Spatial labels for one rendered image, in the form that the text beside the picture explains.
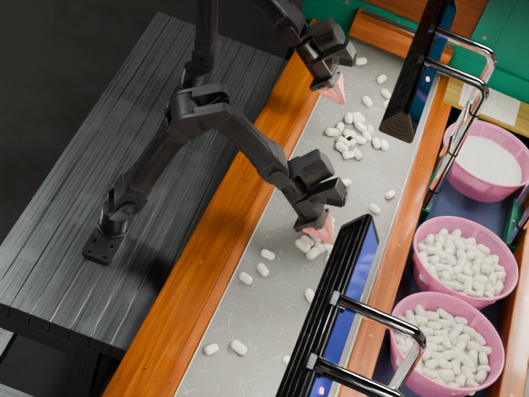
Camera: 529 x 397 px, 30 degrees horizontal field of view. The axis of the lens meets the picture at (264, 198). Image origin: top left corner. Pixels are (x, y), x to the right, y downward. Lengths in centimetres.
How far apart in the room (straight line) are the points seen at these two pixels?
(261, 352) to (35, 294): 49
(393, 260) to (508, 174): 58
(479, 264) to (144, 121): 93
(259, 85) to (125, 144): 50
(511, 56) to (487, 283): 79
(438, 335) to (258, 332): 42
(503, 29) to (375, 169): 61
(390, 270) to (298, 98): 61
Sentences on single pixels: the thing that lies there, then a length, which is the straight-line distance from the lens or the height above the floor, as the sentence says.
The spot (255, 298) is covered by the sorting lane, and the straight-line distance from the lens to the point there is 216.
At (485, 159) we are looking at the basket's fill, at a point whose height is 73.
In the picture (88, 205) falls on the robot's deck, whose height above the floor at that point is 67.
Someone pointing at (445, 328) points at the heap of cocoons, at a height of 73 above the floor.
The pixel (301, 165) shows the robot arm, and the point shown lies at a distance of 219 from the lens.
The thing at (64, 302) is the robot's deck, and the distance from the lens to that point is 215.
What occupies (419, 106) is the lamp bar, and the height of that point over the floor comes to 108.
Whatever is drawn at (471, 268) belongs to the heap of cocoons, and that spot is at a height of 73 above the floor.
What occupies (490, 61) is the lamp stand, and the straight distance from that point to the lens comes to 249.
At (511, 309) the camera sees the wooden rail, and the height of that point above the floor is 75.
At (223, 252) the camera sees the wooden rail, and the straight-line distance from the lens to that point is 219.
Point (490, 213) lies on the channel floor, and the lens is 274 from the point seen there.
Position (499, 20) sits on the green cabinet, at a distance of 290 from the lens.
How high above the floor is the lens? 234
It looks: 42 degrees down
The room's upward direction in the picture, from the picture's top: 20 degrees clockwise
